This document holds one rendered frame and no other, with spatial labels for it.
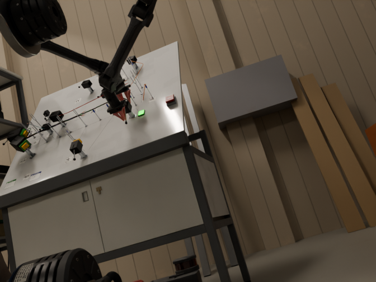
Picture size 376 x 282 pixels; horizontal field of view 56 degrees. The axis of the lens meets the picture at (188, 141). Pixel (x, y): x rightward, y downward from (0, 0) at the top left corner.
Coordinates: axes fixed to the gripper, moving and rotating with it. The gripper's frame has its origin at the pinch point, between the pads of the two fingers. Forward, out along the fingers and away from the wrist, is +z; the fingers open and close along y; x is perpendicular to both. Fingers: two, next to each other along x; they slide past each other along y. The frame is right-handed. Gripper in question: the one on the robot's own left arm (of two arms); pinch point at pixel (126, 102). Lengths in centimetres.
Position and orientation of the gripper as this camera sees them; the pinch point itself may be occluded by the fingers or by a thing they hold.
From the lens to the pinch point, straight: 207.9
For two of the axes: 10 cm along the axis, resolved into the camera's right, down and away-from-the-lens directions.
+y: -9.3, 2.9, 2.3
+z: 3.4, 9.0, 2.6
